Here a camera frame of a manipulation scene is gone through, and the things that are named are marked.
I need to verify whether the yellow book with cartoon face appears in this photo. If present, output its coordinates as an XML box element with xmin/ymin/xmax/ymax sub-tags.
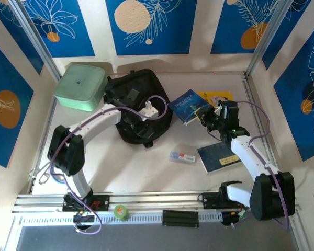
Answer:
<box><xmin>196</xmin><ymin>90</ymin><xmax>233</xmax><ymax>110</ymax></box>

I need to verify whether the blue Little Prince book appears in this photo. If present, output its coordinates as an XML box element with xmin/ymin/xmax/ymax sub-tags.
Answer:
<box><xmin>167</xmin><ymin>88</ymin><xmax>210</xmax><ymax>126</ymax></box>

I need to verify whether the dark blue notebook yellow label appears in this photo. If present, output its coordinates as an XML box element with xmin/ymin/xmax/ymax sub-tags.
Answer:
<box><xmin>197</xmin><ymin>142</ymin><xmax>243</xmax><ymax>174</ymax></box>

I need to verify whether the black student bag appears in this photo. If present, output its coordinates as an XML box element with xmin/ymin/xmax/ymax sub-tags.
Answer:
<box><xmin>103</xmin><ymin>69</ymin><xmax>173</xmax><ymax>149</ymax></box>

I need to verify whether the clear plastic pencil case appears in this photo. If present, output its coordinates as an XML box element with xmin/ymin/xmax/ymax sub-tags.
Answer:
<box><xmin>169</xmin><ymin>150</ymin><xmax>197</xmax><ymax>166</ymax></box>

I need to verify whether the mint green zip case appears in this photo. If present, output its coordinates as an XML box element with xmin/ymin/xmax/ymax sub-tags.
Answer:
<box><xmin>53</xmin><ymin>64</ymin><xmax>107</xmax><ymax>112</ymax></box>

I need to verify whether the blue poster white monstera leaf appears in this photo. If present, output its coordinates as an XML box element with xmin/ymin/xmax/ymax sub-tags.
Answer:
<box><xmin>273</xmin><ymin>19</ymin><xmax>314</xmax><ymax>162</ymax></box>

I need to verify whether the green tape roll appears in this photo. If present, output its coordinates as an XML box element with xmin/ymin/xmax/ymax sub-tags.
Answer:
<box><xmin>114</xmin><ymin>204</ymin><xmax>131</xmax><ymax>222</ymax></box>

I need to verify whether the blue poster orange circle fern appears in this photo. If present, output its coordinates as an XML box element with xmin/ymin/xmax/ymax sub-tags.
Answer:
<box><xmin>210</xmin><ymin>0</ymin><xmax>287</xmax><ymax>55</ymax></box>

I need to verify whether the blue poster beige circle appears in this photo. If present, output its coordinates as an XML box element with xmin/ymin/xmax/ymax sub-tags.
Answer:
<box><xmin>105</xmin><ymin>0</ymin><xmax>198</xmax><ymax>56</ymax></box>

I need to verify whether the black slotted block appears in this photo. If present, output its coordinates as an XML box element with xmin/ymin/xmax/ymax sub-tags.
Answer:
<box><xmin>162</xmin><ymin>210</ymin><xmax>199</xmax><ymax>228</ymax></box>

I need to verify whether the blue poster white leaf drawing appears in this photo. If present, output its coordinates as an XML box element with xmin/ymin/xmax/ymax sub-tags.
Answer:
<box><xmin>23</xmin><ymin>0</ymin><xmax>96</xmax><ymax>59</ymax></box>

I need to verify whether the blue poster orange oval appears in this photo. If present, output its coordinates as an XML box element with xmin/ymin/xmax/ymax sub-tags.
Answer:
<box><xmin>0</xmin><ymin>38</ymin><xmax>35</xmax><ymax>168</ymax></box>

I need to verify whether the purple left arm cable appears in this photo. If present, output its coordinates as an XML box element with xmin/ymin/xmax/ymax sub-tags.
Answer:
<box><xmin>49</xmin><ymin>95</ymin><xmax>169</xmax><ymax>234</ymax></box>

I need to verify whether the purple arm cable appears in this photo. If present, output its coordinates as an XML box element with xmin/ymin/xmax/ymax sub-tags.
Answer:
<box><xmin>230</xmin><ymin>101</ymin><xmax>291</xmax><ymax>231</ymax></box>
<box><xmin>49</xmin><ymin>95</ymin><xmax>169</xmax><ymax>234</ymax></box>

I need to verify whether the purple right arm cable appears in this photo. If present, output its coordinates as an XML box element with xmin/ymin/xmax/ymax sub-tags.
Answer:
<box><xmin>230</xmin><ymin>101</ymin><xmax>291</xmax><ymax>231</ymax></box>

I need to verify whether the aluminium frame crossbar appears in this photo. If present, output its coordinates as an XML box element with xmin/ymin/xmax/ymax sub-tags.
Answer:
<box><xmin>12</xmin><ymin>188</ymin><xmax>303</xmax><ymax>214</ymax></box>

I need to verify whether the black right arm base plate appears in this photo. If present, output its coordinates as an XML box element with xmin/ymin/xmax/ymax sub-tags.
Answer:
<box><xmin>201</xmin><ymin>192</ymin><xmax>251</xmax><ymax>210</ymax></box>

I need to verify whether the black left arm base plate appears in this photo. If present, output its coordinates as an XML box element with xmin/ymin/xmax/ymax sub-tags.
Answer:
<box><xmin>62</xmin><ymin>195</ymin><xmax>110</xmax><ymax>212</ymax></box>

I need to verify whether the white slotted cable duct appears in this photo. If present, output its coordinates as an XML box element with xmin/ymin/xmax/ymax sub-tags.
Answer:
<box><xmin>17</xmin><ymin>211</ymin><xmax>223</xmax><ymax>226</ymax></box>

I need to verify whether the aluminium frame post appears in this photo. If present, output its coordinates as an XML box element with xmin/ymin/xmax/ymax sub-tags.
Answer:
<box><xmin>244</xmin><ymin>0</ymin><xmax>291</xmax><ymax>79</ymax></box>
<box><xmin>8</xmin><ymin>0</ymin><xmax>63</xmax><ymax>82</ymax></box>

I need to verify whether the blue side wall poster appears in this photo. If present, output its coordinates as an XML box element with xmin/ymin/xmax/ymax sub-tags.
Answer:
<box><xmin>0</xmin><ymin>0</ymin><xmax>44</xmax><ymax>76</ymax></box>
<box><xmin>261</xmin><ymin>0</ymin><xmax>313</xmax><ymax>71</ymax></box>

